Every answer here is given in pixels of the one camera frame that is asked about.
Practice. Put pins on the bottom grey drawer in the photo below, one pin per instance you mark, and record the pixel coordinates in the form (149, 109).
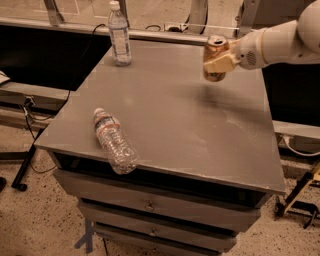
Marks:
(157, 245)

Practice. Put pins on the upright clear water bottle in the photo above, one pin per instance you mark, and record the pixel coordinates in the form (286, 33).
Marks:
(118, 31)

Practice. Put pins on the black stand leg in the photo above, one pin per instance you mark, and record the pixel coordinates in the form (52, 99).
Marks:
(26, 158)

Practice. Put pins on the top grey drawer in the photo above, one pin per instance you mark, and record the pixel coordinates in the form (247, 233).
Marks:
(156, 201)

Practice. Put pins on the lying clear water bottle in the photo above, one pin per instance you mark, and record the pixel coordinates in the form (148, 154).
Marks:
(119, 152)

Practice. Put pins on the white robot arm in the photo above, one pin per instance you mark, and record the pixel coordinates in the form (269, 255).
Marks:
(294, 42)

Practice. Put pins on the middle grey drawer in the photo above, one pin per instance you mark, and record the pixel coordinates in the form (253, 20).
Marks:
(157, 227)

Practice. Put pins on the white power strip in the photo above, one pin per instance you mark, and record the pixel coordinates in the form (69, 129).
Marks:
(175, 27)

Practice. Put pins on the orange soda can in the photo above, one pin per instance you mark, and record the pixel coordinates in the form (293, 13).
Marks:
(214, 47)

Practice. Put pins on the grey drawer cabinet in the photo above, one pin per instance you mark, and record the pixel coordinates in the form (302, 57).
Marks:
(214, 141)

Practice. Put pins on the grey drawer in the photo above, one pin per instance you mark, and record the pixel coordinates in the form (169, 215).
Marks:
(156, 201)
(157, 227)
(157, 245)

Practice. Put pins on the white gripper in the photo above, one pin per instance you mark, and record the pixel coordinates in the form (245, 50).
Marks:
(248, 51)

